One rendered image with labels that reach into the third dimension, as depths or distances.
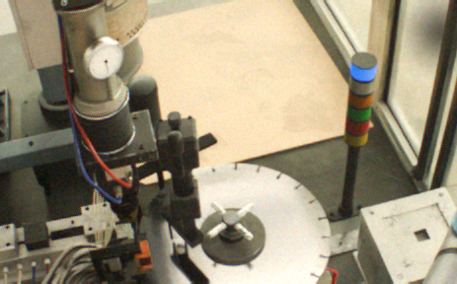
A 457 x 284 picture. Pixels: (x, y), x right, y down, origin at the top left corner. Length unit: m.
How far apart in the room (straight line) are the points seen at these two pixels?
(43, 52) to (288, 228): 0.54
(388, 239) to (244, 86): 0.65
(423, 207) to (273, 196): 0.29
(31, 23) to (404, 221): 0.76
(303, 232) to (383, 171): 0.42
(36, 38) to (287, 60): 1.03
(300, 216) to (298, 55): 0.70
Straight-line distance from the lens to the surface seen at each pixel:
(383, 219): 1.29
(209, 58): 1.82
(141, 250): 1.15
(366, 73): 1.18
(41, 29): 0.88
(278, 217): 1.21
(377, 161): 1.58
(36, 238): 1.33
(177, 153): 0.90
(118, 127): 0.91
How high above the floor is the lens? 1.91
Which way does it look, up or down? 47 degrees down
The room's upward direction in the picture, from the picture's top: 1 degrees clockwise
